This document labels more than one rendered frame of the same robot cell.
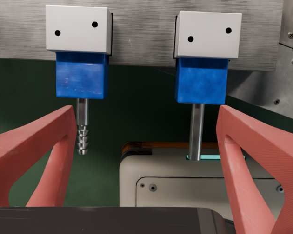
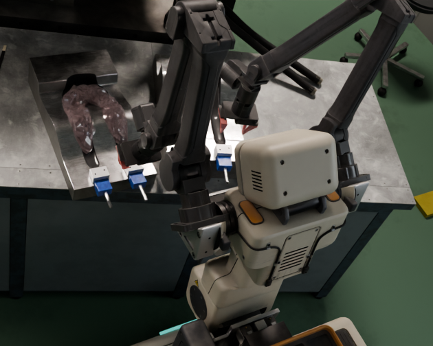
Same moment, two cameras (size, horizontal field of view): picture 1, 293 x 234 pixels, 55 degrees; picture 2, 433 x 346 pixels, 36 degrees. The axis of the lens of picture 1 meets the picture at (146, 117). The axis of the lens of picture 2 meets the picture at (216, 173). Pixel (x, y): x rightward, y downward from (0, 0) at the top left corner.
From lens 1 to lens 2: 1.80 m
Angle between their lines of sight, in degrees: 48
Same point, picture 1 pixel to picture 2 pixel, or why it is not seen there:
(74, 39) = (100, 174)
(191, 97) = (137, 182)
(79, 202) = not seen: outside the picture
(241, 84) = (152, 188)
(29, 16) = (81, 177)
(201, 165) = (174, 332)
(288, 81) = not seen: hidden behind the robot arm
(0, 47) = (75, 186)
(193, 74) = (135, 176)
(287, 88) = not seen: hidden behind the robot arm
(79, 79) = (104, 185)
